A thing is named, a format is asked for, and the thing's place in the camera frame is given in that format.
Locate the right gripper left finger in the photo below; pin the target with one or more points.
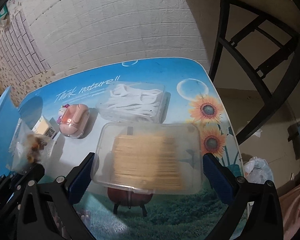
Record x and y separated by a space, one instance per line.
35 220

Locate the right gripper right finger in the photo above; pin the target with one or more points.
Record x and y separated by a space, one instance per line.
265 219

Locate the clear bag of snacks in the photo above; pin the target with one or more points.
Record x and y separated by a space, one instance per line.
28 148

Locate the small yellow white box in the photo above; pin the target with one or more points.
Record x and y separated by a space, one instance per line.
44 127

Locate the hello kitty figurine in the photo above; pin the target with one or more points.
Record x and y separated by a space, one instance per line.
61 112

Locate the pink earbud case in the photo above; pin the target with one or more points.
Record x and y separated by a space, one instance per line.
74 121

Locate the clear box of toothpicks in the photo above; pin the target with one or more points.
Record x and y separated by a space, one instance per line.
149 158

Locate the clear box of floss picks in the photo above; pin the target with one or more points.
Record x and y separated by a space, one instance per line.
134 102

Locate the crumpled plastic bag on floor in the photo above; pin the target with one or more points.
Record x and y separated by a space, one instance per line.
257 170

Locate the light blue plastic basin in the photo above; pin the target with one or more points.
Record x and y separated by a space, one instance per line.
9 117

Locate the printed folding table top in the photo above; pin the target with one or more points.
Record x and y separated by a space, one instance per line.
193 100

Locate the green tissue pack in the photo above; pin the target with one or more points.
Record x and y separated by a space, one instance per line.
3 12

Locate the black framed side table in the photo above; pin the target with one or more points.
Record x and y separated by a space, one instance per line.
252 47

